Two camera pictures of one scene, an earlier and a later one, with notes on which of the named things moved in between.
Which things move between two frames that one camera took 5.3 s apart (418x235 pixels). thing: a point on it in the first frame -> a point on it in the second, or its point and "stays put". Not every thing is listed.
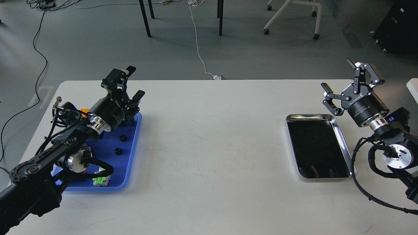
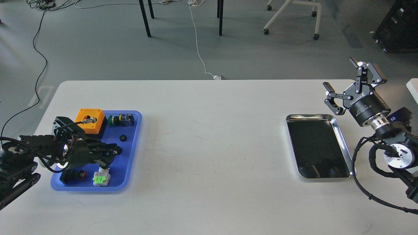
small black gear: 123,137 stays put
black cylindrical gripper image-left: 111,108 -> 84,153
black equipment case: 398,32 stays put
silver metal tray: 319,150 stays put
